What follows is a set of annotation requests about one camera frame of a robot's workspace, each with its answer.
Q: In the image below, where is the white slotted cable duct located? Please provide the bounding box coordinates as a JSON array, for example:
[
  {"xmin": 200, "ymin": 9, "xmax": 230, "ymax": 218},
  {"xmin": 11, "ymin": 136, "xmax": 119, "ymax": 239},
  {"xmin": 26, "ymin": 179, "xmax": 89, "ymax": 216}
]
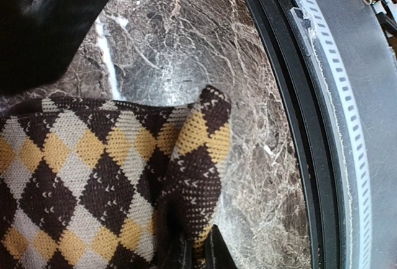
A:
[{"xmin": 291, "ymin": 0, "xmax": 372, "ymax": 268}]

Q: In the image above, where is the black front rail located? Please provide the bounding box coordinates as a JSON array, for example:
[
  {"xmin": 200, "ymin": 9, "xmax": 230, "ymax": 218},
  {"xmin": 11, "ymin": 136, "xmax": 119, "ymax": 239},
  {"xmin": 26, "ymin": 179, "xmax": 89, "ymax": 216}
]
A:
[{"xmin": 245, "ymin": 0, "xmax": 344, "ymax": 268}]

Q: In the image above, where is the brown black checkered sock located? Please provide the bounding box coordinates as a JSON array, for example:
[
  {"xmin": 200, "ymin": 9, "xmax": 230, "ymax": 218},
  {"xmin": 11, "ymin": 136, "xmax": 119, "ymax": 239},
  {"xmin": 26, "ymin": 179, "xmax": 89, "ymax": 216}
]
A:
[{"xmin": 1, "ymin": 86, "xmax": 231, "ymax": 268}]

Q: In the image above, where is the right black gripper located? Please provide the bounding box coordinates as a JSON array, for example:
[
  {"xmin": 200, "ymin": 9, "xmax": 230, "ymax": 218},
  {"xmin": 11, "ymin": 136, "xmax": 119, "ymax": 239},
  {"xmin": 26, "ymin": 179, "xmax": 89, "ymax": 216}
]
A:
[{"xmin": 1, "ymin": 0, "xmax": 109, "ymax": 95}]

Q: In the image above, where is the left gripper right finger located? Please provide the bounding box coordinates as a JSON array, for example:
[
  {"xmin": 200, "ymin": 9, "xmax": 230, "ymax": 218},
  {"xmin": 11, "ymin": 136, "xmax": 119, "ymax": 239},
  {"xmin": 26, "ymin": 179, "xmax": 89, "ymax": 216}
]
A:
[{"xmin": 204, "ymin": 225, "xmax": 237, "ymax": 269}]

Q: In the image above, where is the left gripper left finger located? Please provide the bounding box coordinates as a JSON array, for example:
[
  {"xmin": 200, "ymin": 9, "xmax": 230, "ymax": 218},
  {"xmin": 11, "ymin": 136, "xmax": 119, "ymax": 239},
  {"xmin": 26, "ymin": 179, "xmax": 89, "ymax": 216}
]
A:
[{"xmin": 161, "ymin": 234, "xmax": 192, "ymax": 269}]

